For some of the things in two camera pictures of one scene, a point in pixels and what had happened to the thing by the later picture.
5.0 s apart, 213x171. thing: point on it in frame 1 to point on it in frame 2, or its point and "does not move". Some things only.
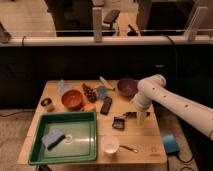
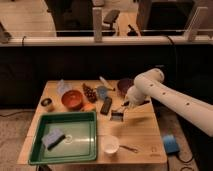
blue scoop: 102,91 does not move
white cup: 110,144 does not move
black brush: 118,122 to 117,115
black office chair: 110,18 does not move
